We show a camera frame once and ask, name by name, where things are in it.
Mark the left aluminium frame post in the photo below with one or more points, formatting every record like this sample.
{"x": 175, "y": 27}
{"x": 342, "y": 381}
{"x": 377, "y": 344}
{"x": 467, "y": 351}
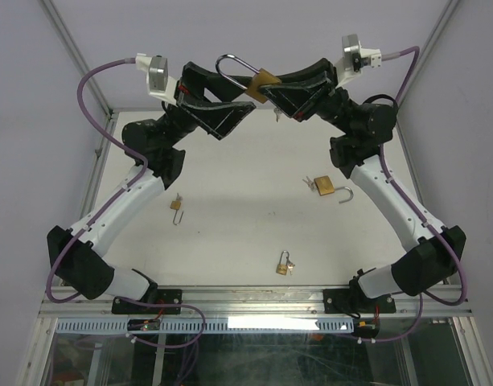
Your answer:
{"x": 60, "y": 27}

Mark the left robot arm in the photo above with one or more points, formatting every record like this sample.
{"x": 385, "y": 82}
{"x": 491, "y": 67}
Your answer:
{"x": 77, "y": 253}

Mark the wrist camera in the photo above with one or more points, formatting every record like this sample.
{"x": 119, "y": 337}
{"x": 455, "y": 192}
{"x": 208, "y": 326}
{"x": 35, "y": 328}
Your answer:
{"x": 354, "y": 59}
{"x": 158, "y": 82}

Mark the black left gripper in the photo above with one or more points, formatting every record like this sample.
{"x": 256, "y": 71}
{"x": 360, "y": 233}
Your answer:
{"x": 219, "y": 119}

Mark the aluminium front rail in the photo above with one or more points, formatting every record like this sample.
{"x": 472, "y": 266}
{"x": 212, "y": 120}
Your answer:
{"x": 216, "y": 301}

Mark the aluminium frame post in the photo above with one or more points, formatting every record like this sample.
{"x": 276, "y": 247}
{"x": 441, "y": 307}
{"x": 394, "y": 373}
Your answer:
{"x": 60, "y": 27}
{"x": 439, "y": 27}

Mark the brass padlock with keys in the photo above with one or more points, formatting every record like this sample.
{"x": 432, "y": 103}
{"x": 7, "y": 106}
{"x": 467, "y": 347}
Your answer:
{"x": 282, "y": 266}

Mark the medium brass padlock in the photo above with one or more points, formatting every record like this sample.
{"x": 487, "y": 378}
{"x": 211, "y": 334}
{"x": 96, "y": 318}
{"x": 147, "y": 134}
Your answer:
{"x": 260, "y": 78}

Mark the small brass padlock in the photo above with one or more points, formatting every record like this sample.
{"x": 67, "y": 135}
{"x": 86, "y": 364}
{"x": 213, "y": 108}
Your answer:
{"x": 176, "y": 206}

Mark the right aluminium frame post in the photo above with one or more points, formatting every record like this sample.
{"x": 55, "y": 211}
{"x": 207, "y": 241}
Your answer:
{"x": 439, "y": 27}

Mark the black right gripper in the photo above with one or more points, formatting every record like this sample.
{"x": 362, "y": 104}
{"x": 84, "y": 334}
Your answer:
{"x": 305, "y": 92}

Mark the grey slotted cable duct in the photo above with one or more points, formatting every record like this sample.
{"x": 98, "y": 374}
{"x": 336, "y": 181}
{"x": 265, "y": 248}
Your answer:
{"x": 227, "y": 325}

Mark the large brass padlock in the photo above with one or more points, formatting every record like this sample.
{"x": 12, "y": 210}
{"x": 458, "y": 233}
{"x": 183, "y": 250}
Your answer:
{"x": 324, "y": 186}

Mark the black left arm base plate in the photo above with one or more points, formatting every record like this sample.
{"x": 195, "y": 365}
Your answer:
{"x": 161, "y": 300}

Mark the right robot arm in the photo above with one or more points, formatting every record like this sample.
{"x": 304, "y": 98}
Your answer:
{"x": 432, "y": 250}

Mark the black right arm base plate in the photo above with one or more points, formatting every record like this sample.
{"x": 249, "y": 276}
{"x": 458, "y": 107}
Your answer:
{"x": 347, "y": 301}

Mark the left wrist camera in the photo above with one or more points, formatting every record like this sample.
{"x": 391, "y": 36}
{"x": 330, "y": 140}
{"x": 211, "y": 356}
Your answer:
{"x": 158, "y": 82}

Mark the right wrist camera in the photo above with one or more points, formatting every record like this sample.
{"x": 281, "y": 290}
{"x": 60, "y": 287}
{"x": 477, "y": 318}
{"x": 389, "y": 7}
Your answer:
{"x": 354, "y": 59}

